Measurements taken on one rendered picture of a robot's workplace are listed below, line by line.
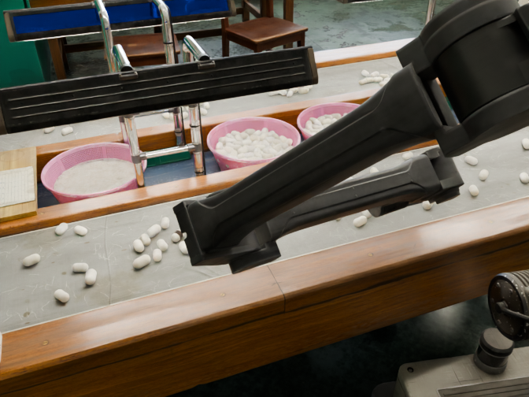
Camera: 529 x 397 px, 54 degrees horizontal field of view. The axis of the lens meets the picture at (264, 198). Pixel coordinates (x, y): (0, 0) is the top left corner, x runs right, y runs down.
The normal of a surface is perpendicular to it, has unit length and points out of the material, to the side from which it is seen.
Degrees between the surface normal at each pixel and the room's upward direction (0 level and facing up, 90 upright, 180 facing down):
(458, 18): 61
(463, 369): 0
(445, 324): 0
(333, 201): 40
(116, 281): 0
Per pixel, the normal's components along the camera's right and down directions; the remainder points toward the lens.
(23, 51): 0.32, 0.54
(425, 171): 0.35, -0.34
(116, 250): -0.01, -0.82
